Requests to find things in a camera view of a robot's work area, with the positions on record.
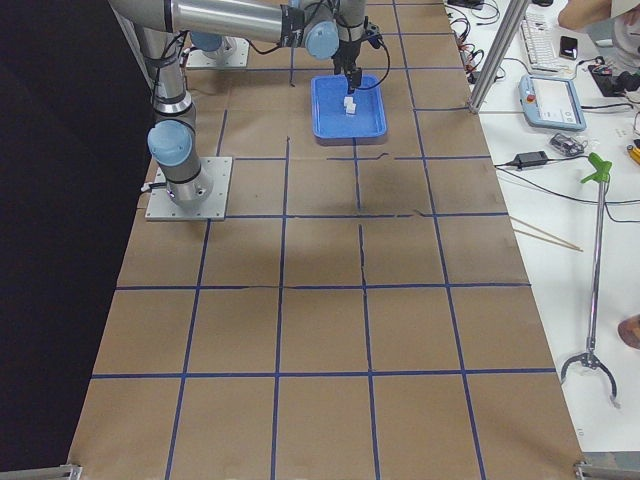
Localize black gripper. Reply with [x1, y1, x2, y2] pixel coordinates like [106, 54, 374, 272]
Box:
[332, 15, 384, 95]

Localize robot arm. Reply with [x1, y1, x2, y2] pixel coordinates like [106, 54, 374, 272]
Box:
[110, 1, 384, 208]

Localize blue plastic tray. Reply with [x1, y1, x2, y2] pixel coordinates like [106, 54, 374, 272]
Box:
[311, 74, 387, 142]

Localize white keyboard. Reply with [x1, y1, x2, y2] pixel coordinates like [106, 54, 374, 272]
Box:
[520, 12, 563, 74]

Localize black power adapter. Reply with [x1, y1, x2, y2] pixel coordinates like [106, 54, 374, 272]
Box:
[513, 151, 549, 170]

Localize teach pendant tablet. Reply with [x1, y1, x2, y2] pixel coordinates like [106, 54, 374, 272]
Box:
[518, 75, 587, 132]

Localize wooden chopsticks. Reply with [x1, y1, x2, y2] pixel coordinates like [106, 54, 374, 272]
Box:
[509, 216, 583, 252]

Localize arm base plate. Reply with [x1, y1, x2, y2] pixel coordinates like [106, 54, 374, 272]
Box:
[185, 37, 249, 70]
[145, 157, 233, 221]

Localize aluminium frame post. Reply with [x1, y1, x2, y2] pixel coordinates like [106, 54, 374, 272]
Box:
[467, 0, 530, 114]

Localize green handled reacher grabber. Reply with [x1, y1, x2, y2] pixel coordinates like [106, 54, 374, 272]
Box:
[560, 152, 620, 409]

